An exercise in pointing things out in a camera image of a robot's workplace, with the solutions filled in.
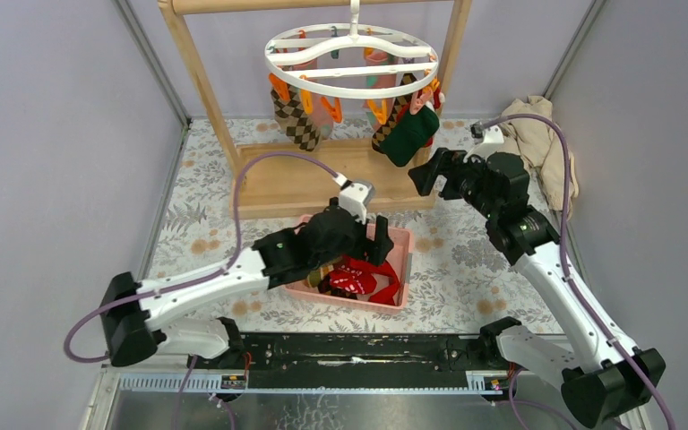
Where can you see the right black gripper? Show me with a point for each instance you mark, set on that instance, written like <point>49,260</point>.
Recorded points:
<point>454,167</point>

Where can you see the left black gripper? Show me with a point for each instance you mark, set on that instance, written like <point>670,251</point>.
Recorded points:
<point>375,250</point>

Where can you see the dark green sock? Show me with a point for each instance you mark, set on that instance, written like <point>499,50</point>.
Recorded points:
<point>411,133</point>

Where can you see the plain red sock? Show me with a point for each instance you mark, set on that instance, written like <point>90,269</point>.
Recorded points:
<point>388,282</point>

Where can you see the red white patterned sock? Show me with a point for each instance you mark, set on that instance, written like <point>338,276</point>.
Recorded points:
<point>353,280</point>

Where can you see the black red yellow argyle sock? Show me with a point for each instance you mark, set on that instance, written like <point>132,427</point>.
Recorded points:
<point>325,288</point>

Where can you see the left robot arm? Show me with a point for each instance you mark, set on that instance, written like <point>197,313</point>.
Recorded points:
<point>141,317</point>

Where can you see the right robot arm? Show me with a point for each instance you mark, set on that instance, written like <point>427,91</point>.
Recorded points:
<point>604,374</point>

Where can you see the white round clip hanger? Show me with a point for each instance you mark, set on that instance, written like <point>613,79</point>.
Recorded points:
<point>355,60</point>

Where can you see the pink plastic basket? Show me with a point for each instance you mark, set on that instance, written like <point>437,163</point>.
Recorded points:
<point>399,258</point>

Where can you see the floral table mat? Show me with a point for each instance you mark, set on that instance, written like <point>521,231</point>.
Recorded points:
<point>458,282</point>

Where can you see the pink sock rear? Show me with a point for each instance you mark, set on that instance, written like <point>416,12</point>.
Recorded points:
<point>319,115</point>

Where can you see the beige crumpled cloth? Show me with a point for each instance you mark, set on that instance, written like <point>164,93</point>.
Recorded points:
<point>540,149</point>

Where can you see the brown beige argyle sock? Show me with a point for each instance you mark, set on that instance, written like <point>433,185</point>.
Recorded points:
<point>294,122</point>

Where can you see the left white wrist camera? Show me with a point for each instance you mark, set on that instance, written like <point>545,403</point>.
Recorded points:
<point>354,197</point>

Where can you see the wooden hanger rack frame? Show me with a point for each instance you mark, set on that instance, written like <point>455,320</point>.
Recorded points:
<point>221,44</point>

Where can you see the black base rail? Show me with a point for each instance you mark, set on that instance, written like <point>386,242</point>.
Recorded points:
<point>359,361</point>

